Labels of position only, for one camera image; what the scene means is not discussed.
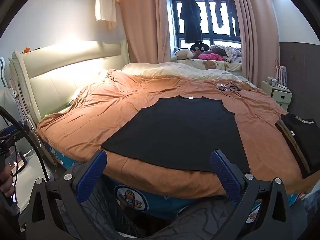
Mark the white hanging garment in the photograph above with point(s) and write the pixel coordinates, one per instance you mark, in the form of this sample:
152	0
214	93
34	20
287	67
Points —
105	5

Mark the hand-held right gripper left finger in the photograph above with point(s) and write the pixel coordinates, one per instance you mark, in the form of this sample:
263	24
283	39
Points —
93	175

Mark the white side table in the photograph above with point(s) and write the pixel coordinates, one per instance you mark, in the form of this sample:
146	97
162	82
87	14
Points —
30	192

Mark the black hanging coat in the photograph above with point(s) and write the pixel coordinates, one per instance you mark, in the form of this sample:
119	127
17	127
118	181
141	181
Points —
191	17

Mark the person's left hand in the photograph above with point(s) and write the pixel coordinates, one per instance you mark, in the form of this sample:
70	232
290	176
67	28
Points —
6	181

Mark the stack of folded clothes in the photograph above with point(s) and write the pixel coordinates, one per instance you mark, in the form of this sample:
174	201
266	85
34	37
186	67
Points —
302	140

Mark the dark framed window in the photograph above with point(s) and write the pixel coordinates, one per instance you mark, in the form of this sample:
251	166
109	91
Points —
208	15

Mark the white nightstand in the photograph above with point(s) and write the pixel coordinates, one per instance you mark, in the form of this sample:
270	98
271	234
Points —
281	96

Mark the black plush toy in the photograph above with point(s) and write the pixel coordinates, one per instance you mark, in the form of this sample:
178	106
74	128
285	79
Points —
199	47

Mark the orange blanket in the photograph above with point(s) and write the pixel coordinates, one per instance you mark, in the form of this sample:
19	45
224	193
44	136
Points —
100	112

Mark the striped gift bag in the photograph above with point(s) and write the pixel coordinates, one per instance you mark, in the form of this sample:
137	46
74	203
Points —
281	75

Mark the dark brown folded garment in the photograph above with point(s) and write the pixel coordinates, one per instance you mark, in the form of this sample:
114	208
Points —
282	132

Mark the blue-grey patterned cloth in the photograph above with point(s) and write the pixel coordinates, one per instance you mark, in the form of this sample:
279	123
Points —
312	205

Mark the dark hanging garment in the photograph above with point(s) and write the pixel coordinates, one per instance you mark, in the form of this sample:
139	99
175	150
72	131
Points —
232	17
220	15

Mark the pink cloth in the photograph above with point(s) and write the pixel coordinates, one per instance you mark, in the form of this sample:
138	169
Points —
210	55

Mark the white plush toy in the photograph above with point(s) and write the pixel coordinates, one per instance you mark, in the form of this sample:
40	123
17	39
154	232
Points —
183	53

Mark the black t-shirt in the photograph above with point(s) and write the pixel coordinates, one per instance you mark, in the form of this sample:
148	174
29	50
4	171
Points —
180	130

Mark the person's patterned grey pants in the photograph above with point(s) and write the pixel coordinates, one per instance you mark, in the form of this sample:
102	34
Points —
200	220

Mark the blue printed bedsheet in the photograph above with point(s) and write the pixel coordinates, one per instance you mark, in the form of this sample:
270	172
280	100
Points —
155	202

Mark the tablet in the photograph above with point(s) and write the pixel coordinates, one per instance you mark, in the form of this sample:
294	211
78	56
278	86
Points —
17	163

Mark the bear print window cushion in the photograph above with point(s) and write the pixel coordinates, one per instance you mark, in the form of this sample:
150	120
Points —
190	62

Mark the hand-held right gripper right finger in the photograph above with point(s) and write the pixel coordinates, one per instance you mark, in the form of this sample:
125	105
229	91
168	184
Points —
225	175

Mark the pink curtain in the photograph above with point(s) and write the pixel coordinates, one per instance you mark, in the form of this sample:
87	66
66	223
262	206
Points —
142	25
255	30

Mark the small orange toy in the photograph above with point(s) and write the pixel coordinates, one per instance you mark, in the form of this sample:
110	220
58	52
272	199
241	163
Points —
26	49

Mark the cream padded headboard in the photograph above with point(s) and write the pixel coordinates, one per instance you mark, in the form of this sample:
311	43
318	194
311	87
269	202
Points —
62	80

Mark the cream duvet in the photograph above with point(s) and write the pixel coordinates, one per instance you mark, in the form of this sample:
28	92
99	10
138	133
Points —
175	70

